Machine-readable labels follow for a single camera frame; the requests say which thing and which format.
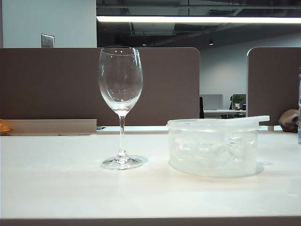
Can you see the translucent white ice shovel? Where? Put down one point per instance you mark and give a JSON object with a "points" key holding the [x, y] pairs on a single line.
{"points": [[261, 118]]}

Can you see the clear wine glass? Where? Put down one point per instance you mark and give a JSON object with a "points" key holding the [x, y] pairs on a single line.
{"points": [[121, 131]]}

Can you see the ice cube pile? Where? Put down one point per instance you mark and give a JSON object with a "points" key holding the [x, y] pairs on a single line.
{"points": [[211, 153]]}

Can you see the grey background partition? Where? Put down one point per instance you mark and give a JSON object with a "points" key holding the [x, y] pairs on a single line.
{"points": [[211, 101]]}

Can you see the translucent round plastic container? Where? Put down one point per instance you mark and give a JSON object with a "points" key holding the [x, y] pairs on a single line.
{"points": [[211, 131]]}

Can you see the white background desk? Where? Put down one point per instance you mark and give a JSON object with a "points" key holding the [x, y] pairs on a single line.
{"points": [[218, 113]]}

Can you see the green potted plant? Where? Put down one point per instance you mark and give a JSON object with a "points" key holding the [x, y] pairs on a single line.
{"points": [[237, 100]]}

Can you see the round ceiling spot lamp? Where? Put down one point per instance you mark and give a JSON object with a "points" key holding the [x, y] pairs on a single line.
{"points": [[211, 43]]}

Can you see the wide brown desk partition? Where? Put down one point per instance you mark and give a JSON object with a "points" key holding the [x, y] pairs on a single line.
{"points": [[58, 82]]}

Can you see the long ceiling strip light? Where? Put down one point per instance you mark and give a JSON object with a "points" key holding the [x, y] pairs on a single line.
{"points": [[188, 19]]}

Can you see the narrow brown desk partition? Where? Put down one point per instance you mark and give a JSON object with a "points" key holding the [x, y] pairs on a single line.
{"points": [[272, 82]]}

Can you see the brown lumpy bag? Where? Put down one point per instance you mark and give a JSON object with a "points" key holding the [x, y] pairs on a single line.
{"points": [[288, 120]]}

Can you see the orange object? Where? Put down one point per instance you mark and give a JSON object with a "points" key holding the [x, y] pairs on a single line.
{"points": [[4, 127]]}

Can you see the clear plastic bottle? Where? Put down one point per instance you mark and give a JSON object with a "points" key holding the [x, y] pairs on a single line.
{"points": [[299, 117]]}

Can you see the grey wall switch plate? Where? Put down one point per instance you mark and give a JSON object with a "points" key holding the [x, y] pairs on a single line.
{"points": [[47, 40]]}

